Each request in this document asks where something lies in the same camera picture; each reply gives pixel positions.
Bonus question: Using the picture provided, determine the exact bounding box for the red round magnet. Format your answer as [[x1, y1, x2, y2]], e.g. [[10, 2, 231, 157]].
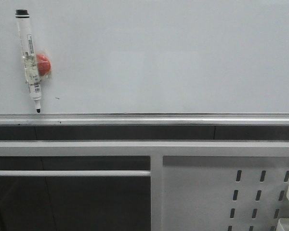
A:
[[36, 52, 51, 78]]

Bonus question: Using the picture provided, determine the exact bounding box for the white whiteboard marker pen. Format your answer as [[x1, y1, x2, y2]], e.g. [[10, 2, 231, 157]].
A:
[[15, 9, 41, 113]]

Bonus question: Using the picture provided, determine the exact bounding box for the white whiteboard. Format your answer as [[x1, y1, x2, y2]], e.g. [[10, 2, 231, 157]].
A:
[[0, 0, 289, 114]]

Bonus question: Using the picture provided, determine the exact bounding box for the white perforated panel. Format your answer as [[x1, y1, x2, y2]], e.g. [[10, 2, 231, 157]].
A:
[[162, 156, 289, 231]]

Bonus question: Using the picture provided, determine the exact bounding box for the white lower plastic bin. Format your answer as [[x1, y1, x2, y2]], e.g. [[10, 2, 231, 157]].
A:
[[276, 218, 289, 231]]

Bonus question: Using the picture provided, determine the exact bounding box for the white metal frame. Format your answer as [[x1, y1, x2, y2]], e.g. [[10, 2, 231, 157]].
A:
[[0, 141, 289, 231]]

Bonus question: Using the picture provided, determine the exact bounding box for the aluminium whiteboard tray rail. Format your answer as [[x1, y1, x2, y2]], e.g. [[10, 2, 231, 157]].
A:
[[0, 113, 289, 126]]

